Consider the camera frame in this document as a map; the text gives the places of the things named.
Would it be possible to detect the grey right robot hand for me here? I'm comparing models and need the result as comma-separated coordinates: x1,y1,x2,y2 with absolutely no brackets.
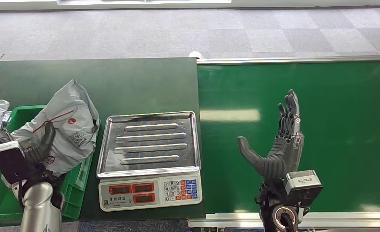
237,89,305,182

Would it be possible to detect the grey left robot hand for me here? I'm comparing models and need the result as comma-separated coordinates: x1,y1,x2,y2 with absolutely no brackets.
0,108,56,164

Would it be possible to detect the grey mailer bag with QR label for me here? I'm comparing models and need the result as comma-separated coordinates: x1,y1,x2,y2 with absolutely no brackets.
10,79,100,177

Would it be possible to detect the green conveyor belt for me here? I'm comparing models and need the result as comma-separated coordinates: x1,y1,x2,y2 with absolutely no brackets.
196,60,380,214

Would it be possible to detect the green plastic crate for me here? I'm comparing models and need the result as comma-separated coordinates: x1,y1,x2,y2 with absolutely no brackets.
0,105,101,225

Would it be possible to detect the dark green table board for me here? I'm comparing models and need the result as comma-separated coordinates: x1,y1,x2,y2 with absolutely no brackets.
0,58,206,222

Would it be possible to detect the electronic scale with steel tray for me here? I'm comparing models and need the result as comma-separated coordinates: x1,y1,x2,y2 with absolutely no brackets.
96,111,203,213

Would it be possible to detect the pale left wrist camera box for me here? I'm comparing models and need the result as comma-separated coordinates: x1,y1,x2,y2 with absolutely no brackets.
0,140,29,186

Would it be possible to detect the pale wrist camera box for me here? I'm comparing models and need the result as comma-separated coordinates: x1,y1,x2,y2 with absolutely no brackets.
0,140,29,186
283,170,324,206

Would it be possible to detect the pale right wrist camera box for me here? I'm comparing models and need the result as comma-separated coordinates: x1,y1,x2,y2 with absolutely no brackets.
283,170,324,206

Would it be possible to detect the thin silver conveyor rail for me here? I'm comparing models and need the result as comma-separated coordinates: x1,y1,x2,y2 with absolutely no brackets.
196,54,380,65

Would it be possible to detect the wide silver conveyor frame rail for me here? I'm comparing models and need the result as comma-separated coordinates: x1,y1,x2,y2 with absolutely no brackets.
187,212,380,229

